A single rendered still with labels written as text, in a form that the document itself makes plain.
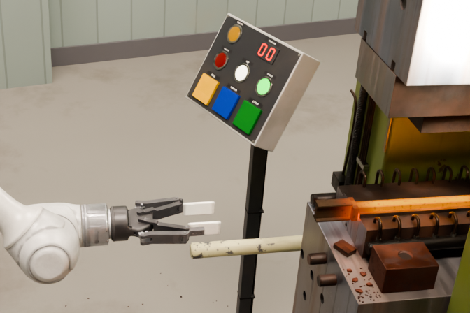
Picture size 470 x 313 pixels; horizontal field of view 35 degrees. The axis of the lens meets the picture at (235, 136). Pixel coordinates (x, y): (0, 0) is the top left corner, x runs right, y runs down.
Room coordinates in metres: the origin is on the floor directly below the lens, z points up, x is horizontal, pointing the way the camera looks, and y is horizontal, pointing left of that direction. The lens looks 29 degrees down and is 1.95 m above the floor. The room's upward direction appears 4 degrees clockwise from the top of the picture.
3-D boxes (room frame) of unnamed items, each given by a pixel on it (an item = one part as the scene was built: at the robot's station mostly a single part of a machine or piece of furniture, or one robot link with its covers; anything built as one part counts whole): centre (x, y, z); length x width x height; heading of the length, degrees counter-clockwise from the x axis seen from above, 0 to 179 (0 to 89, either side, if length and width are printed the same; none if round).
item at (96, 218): (1.29, 0.28, 1.00); 0.09 x 0.06 x 0.09; 14
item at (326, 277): (1.33, -0.23, 0.87); 0.04 x 0.03 x 0.03; 104
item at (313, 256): (1.40, -0.21, 0.87); 0.04 x 0.03 x 0.03; 104
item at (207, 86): (1.98, 0.09, 1.01); 0.07 x 0.05 x 0.07; 39
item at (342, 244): (1.38, -0.27, 0.92); 0.04 x 0.03 x 0.01; 42
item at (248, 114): (1.82, -0.03, 1.01); 0.07 x 0.05 x 0.07; 39
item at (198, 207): (1.38, 0.07, 1.00); 0.07 x 0.01 x 0.03; 104
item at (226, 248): (1.77, -0.11, 0.62); 0.44 x 0.05 x 0.05; 104
